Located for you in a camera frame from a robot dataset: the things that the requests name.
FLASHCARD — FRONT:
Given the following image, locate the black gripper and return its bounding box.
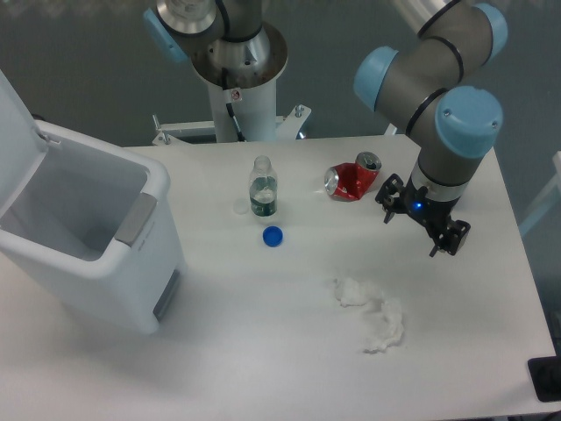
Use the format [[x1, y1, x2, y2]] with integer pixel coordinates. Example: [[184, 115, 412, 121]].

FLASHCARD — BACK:
[[375, 173, 471, 257]]

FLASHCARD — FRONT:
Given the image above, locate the white trash can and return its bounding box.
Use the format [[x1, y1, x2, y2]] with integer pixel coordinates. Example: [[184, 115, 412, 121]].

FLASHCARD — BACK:
[[1, 79, 185, 334]]

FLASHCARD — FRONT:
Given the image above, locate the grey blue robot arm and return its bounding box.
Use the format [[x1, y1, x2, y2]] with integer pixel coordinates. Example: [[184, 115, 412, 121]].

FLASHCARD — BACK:
[[143, 1, 508, 254]]

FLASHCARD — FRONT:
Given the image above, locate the crushed red soda can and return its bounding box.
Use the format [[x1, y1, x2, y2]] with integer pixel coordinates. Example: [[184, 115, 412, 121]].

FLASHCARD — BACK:
[[324, 151, 382, 201]]

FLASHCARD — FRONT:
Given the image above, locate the blue bottle cap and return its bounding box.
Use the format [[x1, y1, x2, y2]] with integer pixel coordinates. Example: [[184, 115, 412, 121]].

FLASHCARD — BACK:
[[262, 225, 284, 247]]

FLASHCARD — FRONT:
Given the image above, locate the white bottle cap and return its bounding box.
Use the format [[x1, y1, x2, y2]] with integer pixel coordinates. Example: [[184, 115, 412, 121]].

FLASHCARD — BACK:
[[232, 198, 249, 215]]

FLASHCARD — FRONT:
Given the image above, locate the crumpled white tissue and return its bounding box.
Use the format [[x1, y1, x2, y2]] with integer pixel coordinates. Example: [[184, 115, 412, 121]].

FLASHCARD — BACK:
[[323, 275, 405, 355]]

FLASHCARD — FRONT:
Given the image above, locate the clear green label bottle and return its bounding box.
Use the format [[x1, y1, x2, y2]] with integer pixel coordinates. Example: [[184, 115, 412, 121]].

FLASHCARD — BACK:
[[249, 155, 278, 218]]

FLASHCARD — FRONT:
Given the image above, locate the black device at edge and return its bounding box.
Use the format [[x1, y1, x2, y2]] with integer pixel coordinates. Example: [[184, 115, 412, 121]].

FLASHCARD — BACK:
[[528, 356, 560, 403]]

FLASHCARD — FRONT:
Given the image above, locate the black pedestal cable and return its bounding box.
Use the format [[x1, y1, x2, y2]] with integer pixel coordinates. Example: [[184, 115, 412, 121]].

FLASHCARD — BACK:
[[221, 68, 246, 142]]

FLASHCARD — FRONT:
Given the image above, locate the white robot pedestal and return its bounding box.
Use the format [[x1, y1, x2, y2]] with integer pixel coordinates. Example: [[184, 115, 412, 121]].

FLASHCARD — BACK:
[[151, 24, 312, 146]]

